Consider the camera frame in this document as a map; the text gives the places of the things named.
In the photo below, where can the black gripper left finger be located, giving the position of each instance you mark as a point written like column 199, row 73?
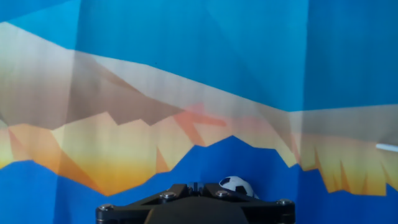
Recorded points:
column 136, row 207

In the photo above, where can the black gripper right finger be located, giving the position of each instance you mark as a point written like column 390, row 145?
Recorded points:
column 258, row 207

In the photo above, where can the blue printed mountain cloth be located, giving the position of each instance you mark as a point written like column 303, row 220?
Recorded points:
column 186, row 77

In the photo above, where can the small black white soccer ball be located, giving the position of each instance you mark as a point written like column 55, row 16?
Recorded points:
column 236, row 184

